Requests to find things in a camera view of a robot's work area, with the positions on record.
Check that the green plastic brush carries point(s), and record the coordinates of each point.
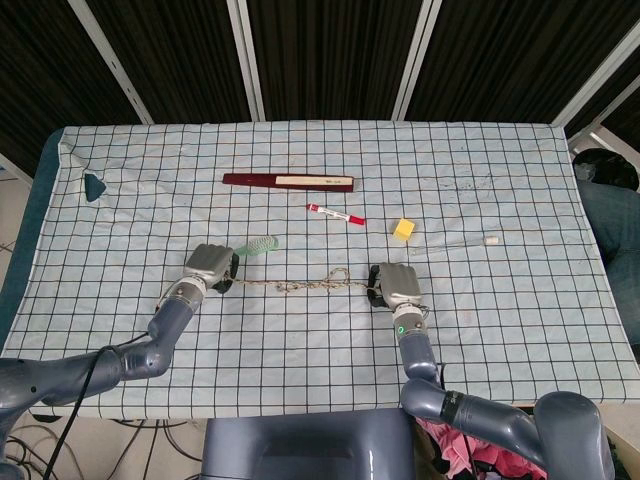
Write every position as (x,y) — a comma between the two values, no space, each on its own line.
(257,245)

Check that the white partition frame post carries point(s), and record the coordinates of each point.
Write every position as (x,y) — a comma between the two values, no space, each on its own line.
(595,75)
(111,60)
(411,60)
(246,60)

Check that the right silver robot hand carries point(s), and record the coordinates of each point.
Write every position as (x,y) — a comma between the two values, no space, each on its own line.
(398,284)

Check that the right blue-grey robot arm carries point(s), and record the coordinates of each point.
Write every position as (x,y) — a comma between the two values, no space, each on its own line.
(480,405)

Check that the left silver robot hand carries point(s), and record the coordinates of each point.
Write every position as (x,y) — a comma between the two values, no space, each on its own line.
(210,262)

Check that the red and white marker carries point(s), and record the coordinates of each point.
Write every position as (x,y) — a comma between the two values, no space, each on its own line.
(335,214)

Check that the yellow cube block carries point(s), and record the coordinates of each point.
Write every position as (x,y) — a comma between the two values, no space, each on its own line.
(403,229)

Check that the blue-grey robot torso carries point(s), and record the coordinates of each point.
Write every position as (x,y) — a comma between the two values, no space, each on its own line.
(307,447)

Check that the checkered light blue tablecloth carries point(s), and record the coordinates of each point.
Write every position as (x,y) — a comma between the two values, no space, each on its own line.
(320,270)

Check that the teal table padding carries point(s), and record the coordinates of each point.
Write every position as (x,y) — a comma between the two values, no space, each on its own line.
(22,240)

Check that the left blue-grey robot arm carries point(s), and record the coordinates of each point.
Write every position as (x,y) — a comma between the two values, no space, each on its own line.
(100,357)

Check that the person in blue jeans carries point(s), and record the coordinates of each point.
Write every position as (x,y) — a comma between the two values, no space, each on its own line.
(612,220)

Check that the clear glass dropper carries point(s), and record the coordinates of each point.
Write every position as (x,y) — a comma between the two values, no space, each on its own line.
(457,245)

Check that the pink cloth pile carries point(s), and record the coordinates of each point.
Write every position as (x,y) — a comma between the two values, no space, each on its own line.
(480,457)

